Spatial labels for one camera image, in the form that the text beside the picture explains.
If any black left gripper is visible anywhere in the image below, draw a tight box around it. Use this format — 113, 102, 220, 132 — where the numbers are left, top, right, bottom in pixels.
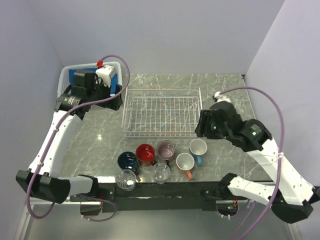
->
87, 77, 123, 111

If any light blue mug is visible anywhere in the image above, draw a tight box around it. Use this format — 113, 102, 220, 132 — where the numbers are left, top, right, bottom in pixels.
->
189, 138, 208, 166

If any white wire dish rack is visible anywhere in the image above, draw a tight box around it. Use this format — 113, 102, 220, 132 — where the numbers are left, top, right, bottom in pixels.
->
121, 88, 203, 138

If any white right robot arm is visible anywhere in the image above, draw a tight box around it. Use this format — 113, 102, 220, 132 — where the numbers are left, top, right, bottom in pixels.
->
195, 101, 320, 224

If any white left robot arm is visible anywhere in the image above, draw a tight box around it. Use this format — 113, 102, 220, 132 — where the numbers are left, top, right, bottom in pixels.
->
15, 69, 124, 204

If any blue cloth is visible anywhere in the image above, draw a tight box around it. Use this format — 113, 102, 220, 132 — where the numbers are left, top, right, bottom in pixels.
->
68, 64, 122, 96

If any purple mug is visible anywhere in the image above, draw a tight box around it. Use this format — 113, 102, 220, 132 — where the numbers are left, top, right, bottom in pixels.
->
156, 140, 176, 167

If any clear glass cup right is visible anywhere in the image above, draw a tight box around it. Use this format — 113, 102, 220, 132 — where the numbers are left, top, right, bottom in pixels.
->
152, 162, 171, 184

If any clear glass cup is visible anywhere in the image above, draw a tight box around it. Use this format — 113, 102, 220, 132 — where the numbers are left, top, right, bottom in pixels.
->
152, 162, 171, 184
116, 169, 137, 191

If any white plastic basket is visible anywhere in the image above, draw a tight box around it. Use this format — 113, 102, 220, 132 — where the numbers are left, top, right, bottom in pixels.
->
57, 61, 123, 97

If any red mug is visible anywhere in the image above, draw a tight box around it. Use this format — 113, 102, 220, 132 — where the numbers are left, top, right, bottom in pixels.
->
135, 143, 156, 167

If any dark blue mug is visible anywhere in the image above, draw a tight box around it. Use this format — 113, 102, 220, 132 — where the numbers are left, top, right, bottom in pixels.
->
117, 151, 139, 176

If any clear glass cup left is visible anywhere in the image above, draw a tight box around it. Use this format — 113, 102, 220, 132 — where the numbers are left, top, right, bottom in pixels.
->
116, 169, 137, 191

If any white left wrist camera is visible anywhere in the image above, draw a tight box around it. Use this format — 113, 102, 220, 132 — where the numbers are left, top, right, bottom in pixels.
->
95, 60, 116, 87

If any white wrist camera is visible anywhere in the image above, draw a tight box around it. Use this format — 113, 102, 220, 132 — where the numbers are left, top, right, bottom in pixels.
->
95, 60, 116, 87
213, 91, 231, 103

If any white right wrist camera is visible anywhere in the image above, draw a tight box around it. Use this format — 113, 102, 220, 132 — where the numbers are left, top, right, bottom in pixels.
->
213, 91, 231, 103

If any black table edge rail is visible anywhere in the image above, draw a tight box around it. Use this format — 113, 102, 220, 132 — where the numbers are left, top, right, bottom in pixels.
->
93, 181, 236, 211

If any aluminium frame rail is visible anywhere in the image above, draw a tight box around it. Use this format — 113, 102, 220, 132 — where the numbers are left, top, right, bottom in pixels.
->
14, 182, 101, 240

